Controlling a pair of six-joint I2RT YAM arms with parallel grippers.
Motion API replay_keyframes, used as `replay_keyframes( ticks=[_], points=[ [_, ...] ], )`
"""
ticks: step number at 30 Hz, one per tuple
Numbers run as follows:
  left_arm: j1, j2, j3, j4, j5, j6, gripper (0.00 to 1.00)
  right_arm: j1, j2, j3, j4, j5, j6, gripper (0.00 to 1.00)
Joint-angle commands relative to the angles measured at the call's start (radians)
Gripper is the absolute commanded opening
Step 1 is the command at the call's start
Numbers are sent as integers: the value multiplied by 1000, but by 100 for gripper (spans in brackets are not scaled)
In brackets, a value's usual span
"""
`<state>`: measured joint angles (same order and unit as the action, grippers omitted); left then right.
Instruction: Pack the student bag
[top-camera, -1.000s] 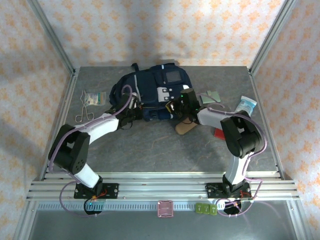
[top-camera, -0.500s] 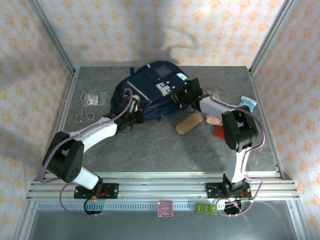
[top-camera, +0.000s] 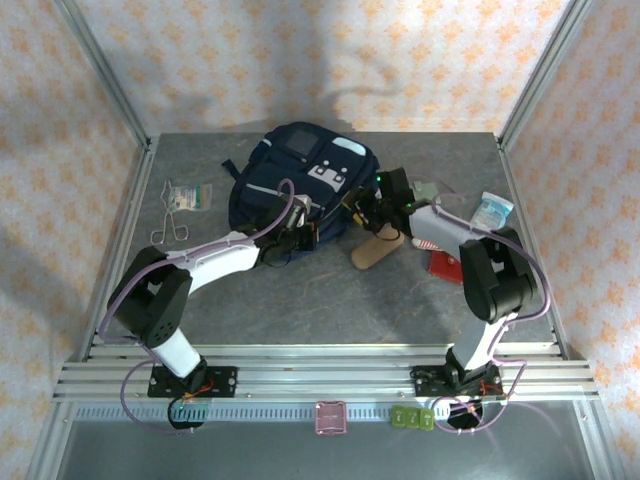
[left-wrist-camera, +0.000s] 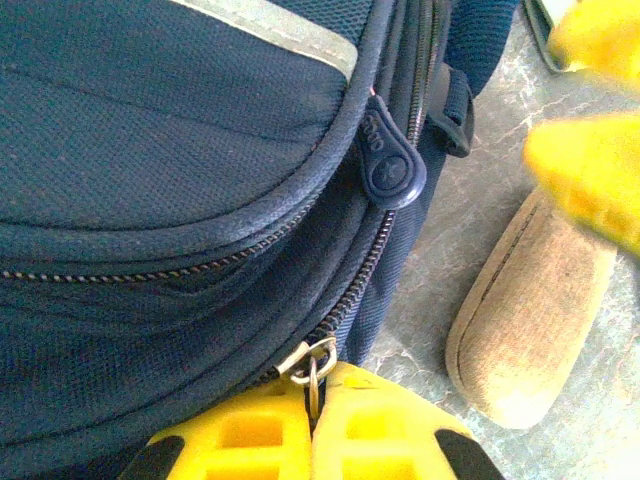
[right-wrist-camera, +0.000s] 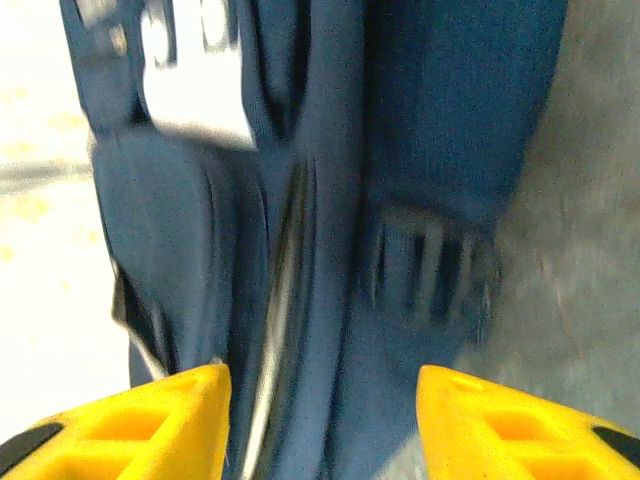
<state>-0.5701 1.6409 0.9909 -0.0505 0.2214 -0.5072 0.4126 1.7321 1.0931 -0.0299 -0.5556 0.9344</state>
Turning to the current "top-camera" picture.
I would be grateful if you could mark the tan wooden cylinder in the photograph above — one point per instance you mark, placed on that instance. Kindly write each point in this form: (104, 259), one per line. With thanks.
(372, 250)

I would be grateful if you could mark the grey-green wallet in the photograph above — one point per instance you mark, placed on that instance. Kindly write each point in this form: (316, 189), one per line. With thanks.
(425, 190)

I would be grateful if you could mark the navy blue student backpack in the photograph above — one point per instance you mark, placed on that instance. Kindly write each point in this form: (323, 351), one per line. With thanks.
(280, 170)

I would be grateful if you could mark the red box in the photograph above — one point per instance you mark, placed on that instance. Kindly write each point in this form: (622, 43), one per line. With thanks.
(445, 267)

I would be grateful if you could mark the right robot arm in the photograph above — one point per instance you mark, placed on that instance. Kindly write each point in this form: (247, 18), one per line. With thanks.
(440, 225)

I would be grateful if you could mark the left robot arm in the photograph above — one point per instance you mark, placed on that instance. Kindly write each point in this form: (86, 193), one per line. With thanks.
(220, 255)

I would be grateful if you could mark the blue white tissue pack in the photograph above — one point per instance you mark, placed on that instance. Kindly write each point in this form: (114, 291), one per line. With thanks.
(492, 212)

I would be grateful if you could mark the clear gauze packet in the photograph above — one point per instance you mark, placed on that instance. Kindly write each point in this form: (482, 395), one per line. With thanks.
(192, 196)

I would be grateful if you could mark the pink square tag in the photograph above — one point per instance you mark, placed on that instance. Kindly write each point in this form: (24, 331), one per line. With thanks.
(330, 418)

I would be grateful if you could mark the small green circuit board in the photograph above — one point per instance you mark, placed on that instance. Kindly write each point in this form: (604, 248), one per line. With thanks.
(192, 406)

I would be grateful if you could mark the grey metal base sheet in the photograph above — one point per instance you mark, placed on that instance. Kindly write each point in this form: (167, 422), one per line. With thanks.
(300, 455)

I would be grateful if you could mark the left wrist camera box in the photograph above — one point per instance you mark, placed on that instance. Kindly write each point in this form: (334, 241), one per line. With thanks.
(300, 207)

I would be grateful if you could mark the aluminium table side rail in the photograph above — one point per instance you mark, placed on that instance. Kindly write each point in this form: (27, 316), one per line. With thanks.
(129, 215)
(527, 225)

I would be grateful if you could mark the aluminium mounting rail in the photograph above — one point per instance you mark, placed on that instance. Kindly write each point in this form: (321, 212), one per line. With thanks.
(325, 380)

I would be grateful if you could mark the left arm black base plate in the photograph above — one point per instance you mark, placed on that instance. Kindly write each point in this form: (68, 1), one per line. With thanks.
(222, 382)

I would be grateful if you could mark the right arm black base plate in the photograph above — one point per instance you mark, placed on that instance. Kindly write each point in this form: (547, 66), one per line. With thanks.
(425, 382)

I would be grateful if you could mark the short aluminium frame post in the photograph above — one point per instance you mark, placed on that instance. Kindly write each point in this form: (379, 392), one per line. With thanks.
(596, 445)
(49, 445)

